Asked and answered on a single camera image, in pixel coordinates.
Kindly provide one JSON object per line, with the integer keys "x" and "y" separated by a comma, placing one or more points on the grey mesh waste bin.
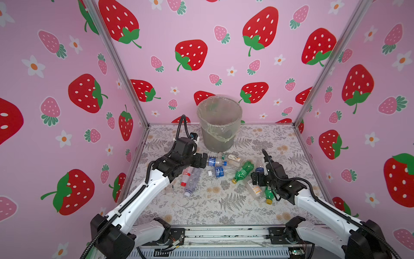
{"x": 220, "y": 132}

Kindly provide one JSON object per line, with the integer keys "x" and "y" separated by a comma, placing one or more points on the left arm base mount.
{"x": 172, "y": 237}

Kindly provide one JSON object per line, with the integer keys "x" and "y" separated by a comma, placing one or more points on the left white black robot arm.
{"x": 113, "y": 234}

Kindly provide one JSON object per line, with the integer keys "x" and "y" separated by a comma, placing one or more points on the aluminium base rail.
{"x": 227, "y": 242}

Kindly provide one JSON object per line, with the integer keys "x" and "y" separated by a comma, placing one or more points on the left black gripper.
{"x": 197, "y": 163}

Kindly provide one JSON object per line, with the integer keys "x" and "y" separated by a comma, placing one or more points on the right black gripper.
{"x": 259, "y": 181}

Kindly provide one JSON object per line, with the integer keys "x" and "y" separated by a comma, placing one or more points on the small bottle blue label upper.
{"x": 215, "y": 162}

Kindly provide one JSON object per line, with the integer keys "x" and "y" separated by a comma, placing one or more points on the small bottle blue label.
{"x": 221, "y": 171}
{"x": 215, "y": 162}

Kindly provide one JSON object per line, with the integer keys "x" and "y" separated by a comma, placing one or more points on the green bottle yellow cap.
{"x": 269, "y": 196}
{"x": 243, "y": 171}

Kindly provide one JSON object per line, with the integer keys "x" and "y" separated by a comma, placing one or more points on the crushed clear bottle white cap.
{"x": 193, "y": 181}

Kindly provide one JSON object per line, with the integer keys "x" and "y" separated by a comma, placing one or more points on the clear bottle bird label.
{"x": 232, "y": 159}

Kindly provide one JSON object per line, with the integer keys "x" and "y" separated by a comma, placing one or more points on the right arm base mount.
{"x": 284, "y": 236}

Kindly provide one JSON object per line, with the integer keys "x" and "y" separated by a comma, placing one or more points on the clear plastic bin liner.
{"x": 220, "y": 111}

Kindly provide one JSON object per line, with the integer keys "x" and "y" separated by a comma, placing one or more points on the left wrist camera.
{"x": 194, "y": 136}

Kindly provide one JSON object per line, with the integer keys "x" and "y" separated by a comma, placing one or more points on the small clear bottle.
{"x": 170, "y": 190}

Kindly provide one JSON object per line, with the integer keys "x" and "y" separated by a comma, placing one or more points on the clear bottle red cap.
{"x": 186, "y": 175}

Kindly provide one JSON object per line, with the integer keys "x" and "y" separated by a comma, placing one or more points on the small bottle blue label lower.
{"x": 221, "y": 171}

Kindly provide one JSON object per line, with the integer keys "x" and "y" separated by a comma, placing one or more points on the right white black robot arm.
{"x": 345, "y": 236}

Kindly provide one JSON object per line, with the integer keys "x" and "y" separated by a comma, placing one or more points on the blue label bottle white cap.
{"x": 259, "y": 169}

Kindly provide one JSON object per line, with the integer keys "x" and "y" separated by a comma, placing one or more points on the clear bottle orange label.
{"x": 256, "y": 191}

